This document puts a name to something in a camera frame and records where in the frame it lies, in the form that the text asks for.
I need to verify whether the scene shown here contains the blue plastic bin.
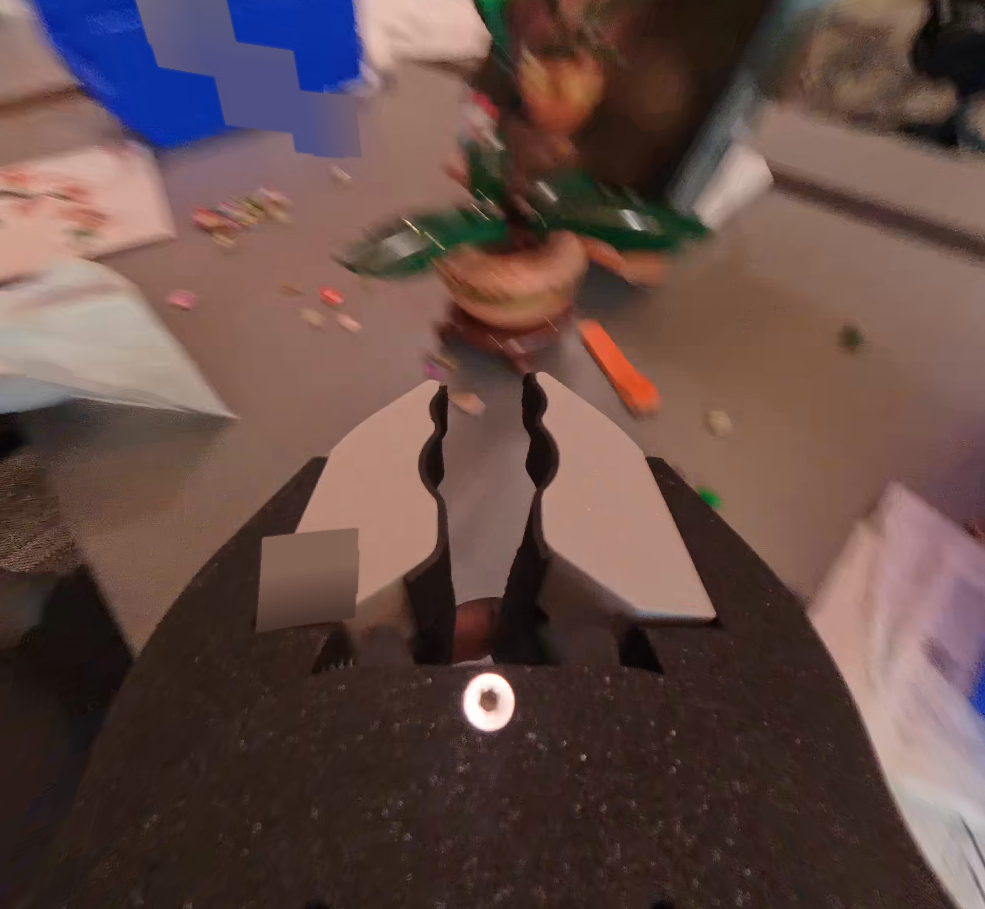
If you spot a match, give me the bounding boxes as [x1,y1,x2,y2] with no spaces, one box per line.
[0,0,364,154]

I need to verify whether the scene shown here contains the orange brick separator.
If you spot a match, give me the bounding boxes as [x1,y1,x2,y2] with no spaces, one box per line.
[577,319,663,418]

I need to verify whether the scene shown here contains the crumpled white paper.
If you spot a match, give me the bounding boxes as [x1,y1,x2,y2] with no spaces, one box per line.
[358,0,494,71]

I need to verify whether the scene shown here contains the white paper bag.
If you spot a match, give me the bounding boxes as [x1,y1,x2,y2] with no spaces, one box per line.
[808,482,985,909]
[0,259,235,419]

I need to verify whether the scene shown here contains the person's dark trousers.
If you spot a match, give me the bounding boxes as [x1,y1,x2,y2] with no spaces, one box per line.
[0,563,133,909]

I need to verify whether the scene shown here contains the pile of mixed small bricks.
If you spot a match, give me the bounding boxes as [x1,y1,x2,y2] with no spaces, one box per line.
[192,188,293,247]

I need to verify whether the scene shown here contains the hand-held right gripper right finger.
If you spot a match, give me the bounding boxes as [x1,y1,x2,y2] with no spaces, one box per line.
[496,372,718,665]

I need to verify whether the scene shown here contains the orchid picture instruction booklet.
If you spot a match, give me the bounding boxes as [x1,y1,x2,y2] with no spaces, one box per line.
[0,146,176,283]

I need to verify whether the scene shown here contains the toy brick orchid pot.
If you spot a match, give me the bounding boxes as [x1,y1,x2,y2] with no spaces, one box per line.
[339,0,709,373]

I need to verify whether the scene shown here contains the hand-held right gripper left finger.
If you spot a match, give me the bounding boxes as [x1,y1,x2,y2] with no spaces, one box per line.
[296,380,457,665]

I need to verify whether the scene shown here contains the grey desk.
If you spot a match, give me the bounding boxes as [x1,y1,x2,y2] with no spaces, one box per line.
[0,24,985,695]

